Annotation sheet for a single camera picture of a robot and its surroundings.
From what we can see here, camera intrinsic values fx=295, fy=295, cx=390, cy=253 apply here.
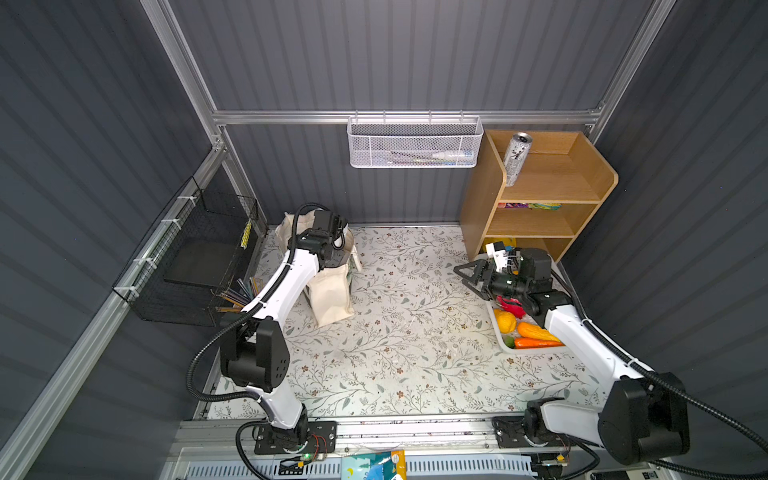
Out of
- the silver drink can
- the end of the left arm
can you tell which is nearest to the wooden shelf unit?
the silver drink can

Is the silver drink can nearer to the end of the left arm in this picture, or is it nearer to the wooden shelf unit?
the wooden shelf unit

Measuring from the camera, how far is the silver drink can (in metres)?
0.79
